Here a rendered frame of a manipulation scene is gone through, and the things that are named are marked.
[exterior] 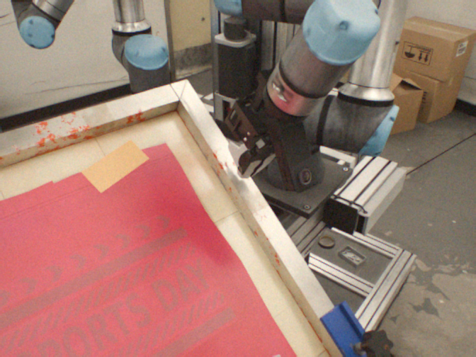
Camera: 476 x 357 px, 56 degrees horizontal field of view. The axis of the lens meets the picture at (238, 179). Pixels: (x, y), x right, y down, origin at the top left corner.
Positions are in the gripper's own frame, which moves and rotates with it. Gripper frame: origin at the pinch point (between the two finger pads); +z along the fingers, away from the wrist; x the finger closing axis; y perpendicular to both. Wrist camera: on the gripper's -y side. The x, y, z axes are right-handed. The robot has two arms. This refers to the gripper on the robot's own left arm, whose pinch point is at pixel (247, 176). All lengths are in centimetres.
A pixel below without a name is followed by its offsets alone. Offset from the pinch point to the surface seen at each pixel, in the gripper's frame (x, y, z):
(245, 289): 8.5, -15.6, 5.8
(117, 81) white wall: -119, 222, 292
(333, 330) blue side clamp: 1.4, -28.0, 1.2
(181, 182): 8.4, 5.6, 5.8
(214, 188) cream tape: 3.7, 2.1, 5.8
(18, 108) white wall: -26, 222, 292
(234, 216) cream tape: 3.2, -4.0, 5.7
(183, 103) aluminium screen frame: 1.7, 18.2, 2.3
